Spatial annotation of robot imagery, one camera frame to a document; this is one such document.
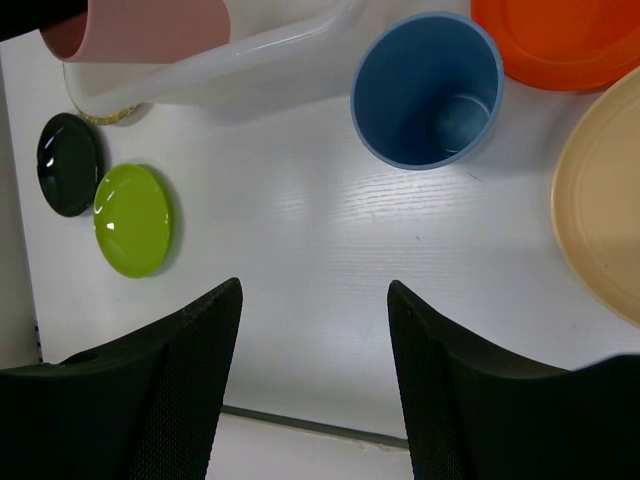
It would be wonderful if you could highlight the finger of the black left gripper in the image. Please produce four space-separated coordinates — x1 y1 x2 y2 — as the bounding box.
0 0 88 40

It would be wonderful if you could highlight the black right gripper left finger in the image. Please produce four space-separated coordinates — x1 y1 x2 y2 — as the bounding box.
1 278 243 479

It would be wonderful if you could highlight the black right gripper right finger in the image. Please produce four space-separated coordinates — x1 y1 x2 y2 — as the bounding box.
387 281 639 479

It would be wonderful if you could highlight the pink plastic cup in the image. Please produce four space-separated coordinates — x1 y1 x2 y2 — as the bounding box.
41 0 231 64

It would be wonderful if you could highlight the green plastic plate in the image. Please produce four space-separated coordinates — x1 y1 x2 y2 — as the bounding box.
93 163 174 279

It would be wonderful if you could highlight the translucent white plastic bin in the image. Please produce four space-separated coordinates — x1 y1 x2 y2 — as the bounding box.
95 1 384 118

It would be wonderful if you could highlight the round bamboo mat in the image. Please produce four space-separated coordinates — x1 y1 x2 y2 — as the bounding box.
62 64 154 123

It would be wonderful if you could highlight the black round plate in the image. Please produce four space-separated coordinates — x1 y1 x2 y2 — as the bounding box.
36 113 105 218

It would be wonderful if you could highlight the beige plastic plate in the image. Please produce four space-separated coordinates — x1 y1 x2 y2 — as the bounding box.
551 70 639 325

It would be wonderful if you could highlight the blue plastic cup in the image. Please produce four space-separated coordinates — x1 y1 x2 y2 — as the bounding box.
350 11 505 171

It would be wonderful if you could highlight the orange plastic plate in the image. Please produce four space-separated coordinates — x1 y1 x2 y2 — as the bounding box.
470 0 639 91

